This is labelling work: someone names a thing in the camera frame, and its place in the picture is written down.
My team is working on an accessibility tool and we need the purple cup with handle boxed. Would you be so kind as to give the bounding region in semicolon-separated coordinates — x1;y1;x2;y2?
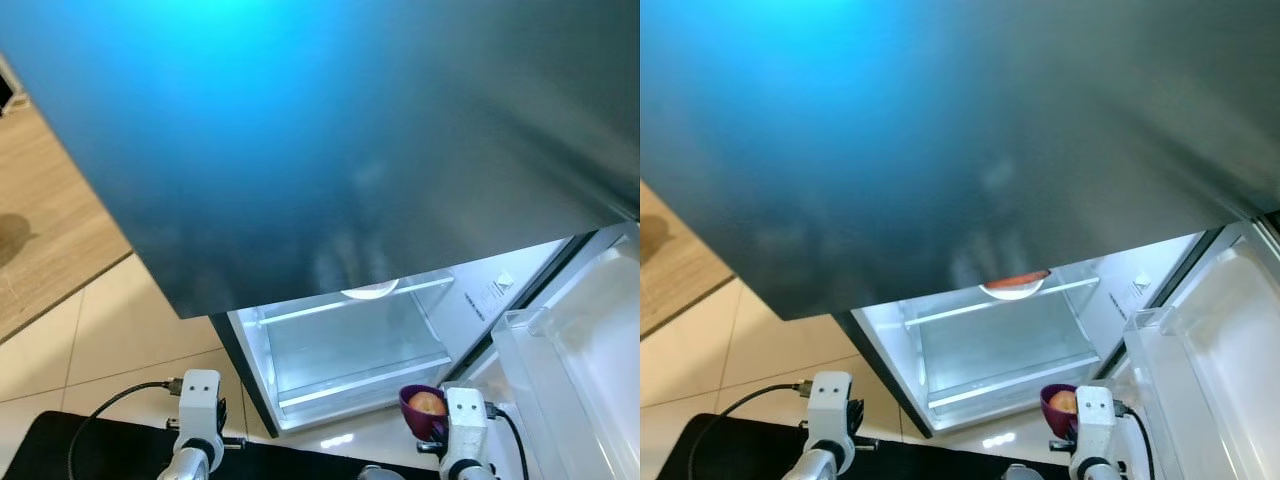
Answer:
1040;385;1081;441
398;385;451;443

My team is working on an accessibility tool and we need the white bowl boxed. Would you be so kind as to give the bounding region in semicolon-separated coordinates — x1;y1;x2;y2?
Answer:
340;278;401;301
980;272;1049;301

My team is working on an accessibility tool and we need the orange sweet potato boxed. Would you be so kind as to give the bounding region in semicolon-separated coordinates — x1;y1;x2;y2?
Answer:
985;270;1051;289

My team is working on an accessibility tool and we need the glass fridge shelf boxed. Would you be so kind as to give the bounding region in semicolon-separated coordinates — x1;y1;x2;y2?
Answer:
245;275;456;326
275;350;456;411
895;275;1103;329
925;352;1101;413

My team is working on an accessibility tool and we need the clear fridge door bin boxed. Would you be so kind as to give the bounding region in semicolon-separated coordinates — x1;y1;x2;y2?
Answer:
492;305;641;480
1125;305;1280;480

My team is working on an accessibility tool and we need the grey steel fridge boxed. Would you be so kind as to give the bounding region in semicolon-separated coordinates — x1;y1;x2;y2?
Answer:
0;0;641;439
640;0;1280;439

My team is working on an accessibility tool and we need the black floor mat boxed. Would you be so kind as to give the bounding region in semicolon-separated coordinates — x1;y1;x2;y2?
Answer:
655;412;1076;480
0;410;441;480

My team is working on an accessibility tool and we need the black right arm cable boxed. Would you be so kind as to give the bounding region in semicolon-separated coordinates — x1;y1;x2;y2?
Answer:
1115;400;1156;480
485;403;531;480

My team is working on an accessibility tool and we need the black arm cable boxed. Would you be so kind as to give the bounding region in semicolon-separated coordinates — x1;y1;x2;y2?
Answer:
700;380;813;480
68;378;183;480
485;403;531;480
1115;400;1156;480

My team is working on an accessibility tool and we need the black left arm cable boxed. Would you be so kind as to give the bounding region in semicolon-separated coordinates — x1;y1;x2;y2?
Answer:
68;378;183;480
700;380;813;480

